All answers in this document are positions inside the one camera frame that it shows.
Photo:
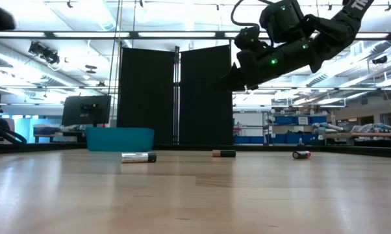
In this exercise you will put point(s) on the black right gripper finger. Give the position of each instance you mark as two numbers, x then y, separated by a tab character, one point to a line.
232	76
234	87

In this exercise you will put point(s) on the copper black Duracell battery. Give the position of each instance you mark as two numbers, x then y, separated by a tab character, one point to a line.
224	153

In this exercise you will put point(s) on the black red alkaline battery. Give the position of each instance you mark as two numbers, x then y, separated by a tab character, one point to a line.
301	155

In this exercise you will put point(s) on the silver Energizer battery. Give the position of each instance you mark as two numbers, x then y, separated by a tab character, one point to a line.
137	157

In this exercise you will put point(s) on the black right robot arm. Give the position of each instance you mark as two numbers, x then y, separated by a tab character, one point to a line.
338	29

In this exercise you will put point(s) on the black divider panel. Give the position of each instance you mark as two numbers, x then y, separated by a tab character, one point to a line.
146	107
205	123

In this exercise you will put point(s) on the blue storage crate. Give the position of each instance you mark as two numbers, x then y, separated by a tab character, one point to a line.
247	140

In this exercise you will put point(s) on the shelf with blue bins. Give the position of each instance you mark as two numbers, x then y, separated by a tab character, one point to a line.
284	120

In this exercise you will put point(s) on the person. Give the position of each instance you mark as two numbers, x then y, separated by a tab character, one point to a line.
2	123

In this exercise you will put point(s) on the black ceiling fixture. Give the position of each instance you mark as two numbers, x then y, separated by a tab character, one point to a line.
380	59

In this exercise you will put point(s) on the wooden workbench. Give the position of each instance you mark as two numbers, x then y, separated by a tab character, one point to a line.
361	134

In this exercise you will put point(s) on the black computer monitor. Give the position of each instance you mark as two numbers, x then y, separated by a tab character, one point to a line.
75	110

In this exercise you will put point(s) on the blue plastic bin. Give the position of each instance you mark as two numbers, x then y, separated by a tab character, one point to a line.
117	139

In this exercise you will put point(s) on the black office desk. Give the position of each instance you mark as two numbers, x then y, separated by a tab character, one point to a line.
72	134

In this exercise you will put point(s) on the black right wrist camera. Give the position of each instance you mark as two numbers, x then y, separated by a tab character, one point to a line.
247	37

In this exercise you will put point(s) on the black hanging camera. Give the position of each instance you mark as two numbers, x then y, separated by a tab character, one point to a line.
44	52

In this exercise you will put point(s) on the black aluminium table frame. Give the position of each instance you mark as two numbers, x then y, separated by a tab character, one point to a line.
189	148

